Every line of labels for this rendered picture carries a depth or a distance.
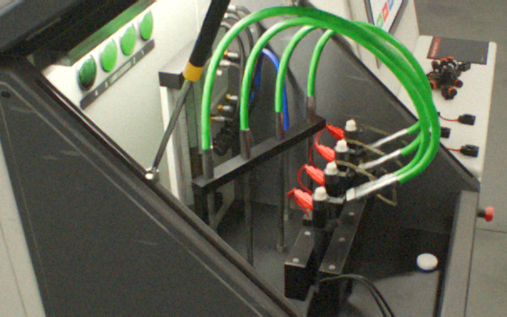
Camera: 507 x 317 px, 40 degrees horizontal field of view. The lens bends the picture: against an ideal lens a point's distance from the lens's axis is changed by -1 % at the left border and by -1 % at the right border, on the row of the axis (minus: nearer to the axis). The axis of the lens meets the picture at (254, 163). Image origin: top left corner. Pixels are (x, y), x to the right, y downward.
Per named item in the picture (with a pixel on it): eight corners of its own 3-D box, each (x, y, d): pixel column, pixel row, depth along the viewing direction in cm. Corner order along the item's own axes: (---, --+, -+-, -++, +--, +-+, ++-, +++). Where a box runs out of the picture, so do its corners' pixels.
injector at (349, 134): (362, 221, 145) (367, 133, 134) (338, 217, 147) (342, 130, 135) (364, 214, 147) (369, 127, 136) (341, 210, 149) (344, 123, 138)
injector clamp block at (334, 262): (338, 337, 126) (340, 272, 118) (284, 325, 129) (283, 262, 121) (373, 226, 153) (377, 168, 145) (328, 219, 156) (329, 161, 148)
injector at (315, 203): (335, 298, 126) (339, 204, 115) (308, 293, 127) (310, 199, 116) (338, 288, 128) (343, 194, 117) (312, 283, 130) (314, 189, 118)
